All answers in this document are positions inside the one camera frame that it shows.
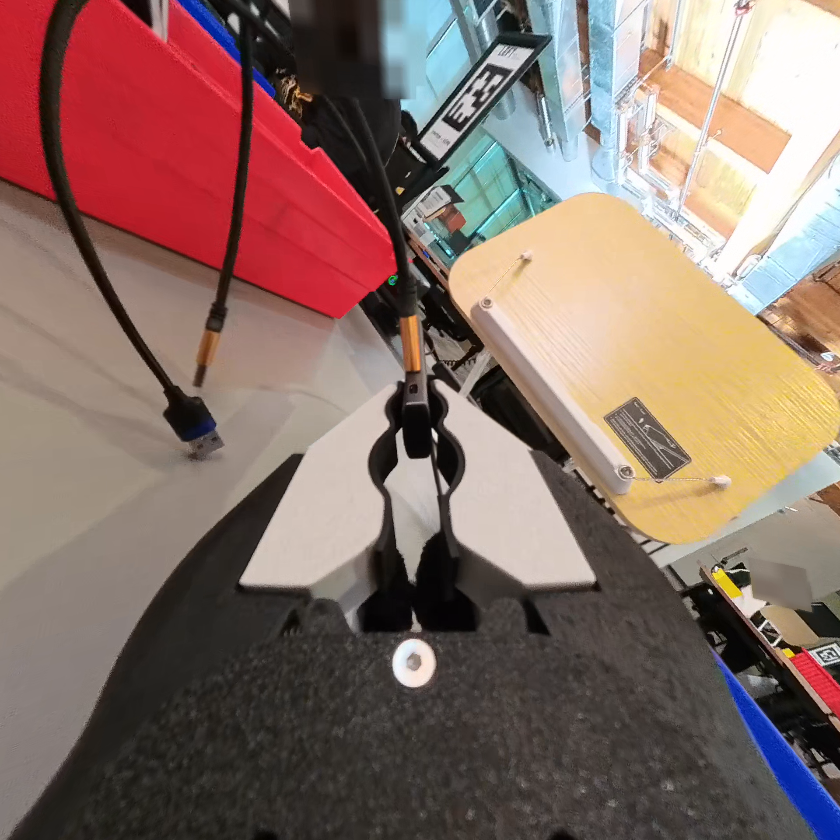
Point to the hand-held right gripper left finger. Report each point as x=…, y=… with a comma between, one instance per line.
x=315, y=512

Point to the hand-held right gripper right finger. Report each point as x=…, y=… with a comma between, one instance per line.
x=512, y=512

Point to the wooden board with white bar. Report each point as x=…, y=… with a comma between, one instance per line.
x=656, y=328

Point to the labelled cardboard box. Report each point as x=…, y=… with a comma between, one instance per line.
x=436, y=207

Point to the red plastic bin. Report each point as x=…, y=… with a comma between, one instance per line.
x=820, y=686
x=164, y=164

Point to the blue plastic bin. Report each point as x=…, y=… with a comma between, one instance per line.
x=226, y=43
x=781, y=768

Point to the black framed marker sign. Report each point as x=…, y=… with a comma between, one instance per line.
x=479, y=98

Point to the silver metal duct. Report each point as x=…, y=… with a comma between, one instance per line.
x=613, y=79
x=564, y=79

